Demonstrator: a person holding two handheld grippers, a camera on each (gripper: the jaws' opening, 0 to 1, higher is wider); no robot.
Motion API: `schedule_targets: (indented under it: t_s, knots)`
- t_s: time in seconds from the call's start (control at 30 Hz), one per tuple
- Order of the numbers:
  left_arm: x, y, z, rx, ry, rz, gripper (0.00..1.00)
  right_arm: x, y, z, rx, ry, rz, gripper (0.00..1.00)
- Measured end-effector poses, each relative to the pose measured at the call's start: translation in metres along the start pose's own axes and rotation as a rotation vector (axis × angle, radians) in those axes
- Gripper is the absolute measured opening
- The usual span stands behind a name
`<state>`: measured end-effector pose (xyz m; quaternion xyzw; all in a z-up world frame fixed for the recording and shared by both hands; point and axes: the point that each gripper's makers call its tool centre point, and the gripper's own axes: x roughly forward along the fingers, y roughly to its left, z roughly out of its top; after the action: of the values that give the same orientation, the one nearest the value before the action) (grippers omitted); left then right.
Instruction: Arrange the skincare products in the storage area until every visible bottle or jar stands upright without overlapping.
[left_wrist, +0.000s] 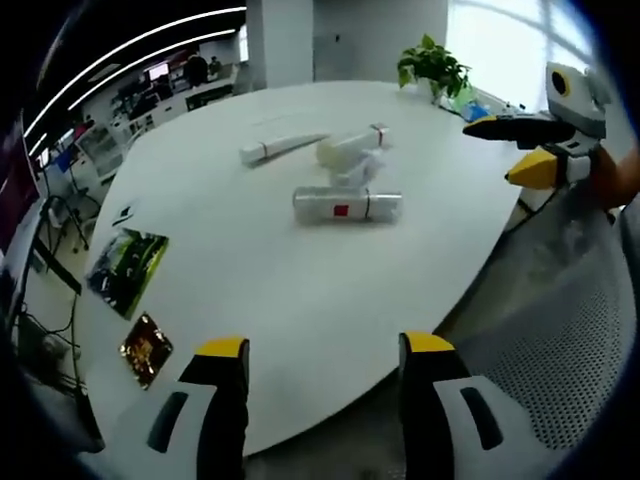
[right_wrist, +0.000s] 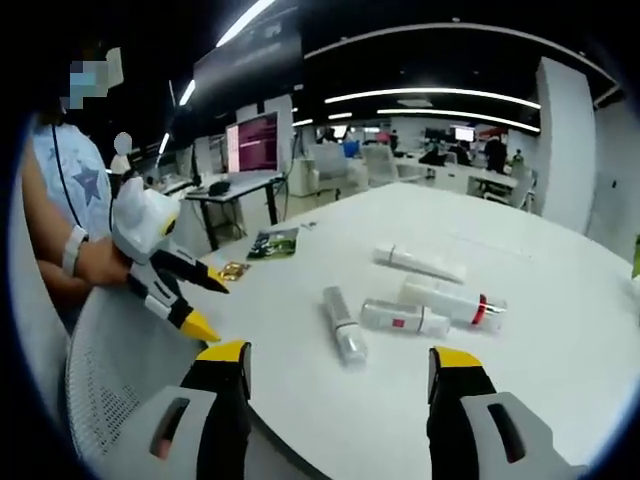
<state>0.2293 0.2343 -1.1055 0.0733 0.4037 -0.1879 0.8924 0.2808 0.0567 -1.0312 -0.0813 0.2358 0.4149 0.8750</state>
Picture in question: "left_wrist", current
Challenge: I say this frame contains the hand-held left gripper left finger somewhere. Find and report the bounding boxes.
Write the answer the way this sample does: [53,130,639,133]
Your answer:
[107,337,250,480]

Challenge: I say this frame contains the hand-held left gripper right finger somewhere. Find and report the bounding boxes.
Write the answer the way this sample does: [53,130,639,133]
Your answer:
[398,330,532,480]

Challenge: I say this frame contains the small clear packet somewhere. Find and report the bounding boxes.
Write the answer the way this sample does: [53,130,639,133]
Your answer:
[329,148,390,189]

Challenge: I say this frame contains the white skincare bottle red band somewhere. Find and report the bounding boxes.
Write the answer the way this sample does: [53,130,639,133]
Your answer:
[316,123,392,174]

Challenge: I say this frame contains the silver skincare bottle red label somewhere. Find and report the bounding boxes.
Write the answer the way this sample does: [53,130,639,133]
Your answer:
[291,185,404,225]

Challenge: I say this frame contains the long white skincare tube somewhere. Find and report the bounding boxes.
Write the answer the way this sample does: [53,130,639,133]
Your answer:
[238,130,332,169]

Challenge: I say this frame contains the white storage shelf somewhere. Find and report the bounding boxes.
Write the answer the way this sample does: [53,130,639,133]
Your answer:
[74,122,127,187]

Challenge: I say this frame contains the person's right hand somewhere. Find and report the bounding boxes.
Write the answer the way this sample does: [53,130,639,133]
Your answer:
[593,145,640,211]

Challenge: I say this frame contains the green and blue plastic bag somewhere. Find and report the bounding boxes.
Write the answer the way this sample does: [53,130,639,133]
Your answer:
[443,93,495,122]

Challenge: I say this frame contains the gold and red packet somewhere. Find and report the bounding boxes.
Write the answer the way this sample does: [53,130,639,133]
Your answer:
[118,311,174,392]

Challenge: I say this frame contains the potted green plant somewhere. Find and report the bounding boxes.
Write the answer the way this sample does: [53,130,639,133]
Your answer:
[396,33,474,105]

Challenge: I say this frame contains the grey mesh office chair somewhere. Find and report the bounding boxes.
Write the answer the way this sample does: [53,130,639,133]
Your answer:
[432,197,630,452]

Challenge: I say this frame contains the green printed packet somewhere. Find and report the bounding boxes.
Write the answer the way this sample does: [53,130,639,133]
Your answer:
[84,227,170,321]

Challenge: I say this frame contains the small black and white card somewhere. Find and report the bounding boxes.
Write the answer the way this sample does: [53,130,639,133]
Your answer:
[110,201,137,225]

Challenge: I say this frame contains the dark monitor screen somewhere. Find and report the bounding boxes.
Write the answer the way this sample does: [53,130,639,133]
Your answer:
[0,117,42,254]

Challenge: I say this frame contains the black cable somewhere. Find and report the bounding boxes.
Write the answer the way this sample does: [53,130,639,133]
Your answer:
[19,292,84,396]

